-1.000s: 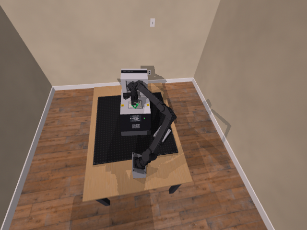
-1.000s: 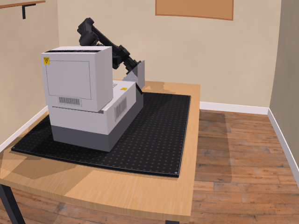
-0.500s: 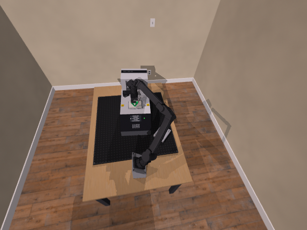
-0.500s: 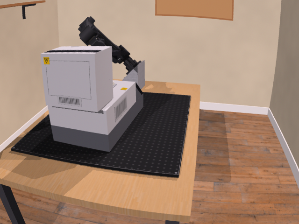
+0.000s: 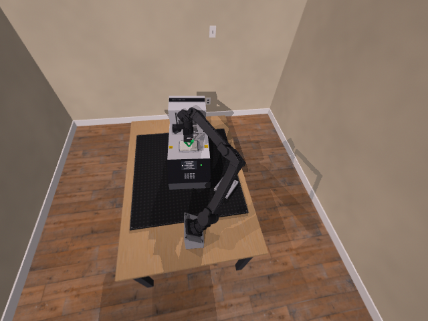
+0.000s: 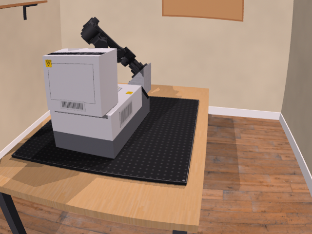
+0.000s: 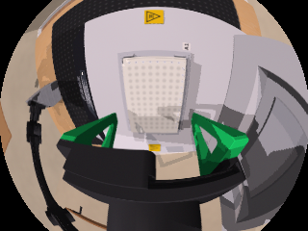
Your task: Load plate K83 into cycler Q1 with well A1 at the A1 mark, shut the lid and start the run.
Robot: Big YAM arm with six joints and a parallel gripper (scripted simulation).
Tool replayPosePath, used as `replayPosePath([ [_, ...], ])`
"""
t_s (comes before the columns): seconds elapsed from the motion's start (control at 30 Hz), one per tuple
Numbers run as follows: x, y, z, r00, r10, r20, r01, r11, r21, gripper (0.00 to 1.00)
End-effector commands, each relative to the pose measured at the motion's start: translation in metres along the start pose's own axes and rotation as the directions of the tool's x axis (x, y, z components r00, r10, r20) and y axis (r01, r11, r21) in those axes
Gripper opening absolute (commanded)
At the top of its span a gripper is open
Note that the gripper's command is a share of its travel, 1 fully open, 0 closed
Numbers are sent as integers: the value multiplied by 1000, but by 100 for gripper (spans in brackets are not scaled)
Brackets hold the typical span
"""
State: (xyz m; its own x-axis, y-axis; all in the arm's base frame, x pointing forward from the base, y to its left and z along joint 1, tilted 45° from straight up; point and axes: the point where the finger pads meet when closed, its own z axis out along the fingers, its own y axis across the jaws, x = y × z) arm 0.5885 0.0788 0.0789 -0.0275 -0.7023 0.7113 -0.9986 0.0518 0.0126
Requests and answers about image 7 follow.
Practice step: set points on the grey benchtop lab instrument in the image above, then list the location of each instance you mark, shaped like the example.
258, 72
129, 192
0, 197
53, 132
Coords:
231, 77

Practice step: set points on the white well plate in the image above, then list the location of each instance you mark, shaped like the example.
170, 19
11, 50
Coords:
154, 87

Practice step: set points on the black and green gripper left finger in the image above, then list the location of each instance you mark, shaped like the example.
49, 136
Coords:
85, 133

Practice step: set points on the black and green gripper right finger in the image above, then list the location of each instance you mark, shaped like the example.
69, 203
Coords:
231, 142

